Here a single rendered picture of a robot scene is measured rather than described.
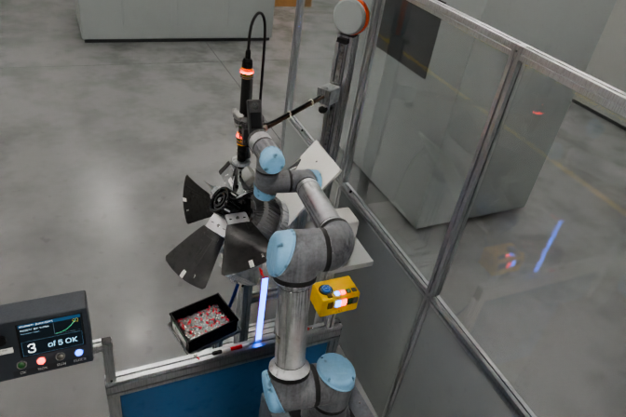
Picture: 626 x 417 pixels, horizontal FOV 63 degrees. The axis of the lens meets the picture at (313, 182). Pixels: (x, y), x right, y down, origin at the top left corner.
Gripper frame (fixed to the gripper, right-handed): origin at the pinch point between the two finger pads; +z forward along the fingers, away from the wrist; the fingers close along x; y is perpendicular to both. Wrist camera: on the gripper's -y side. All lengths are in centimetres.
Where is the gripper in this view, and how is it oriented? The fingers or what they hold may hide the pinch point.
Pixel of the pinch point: (242, 108)
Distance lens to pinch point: 184.5
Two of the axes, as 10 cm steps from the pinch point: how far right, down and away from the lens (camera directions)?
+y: -1.3, 8.3, 5.4
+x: 9.1, -1.1, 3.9
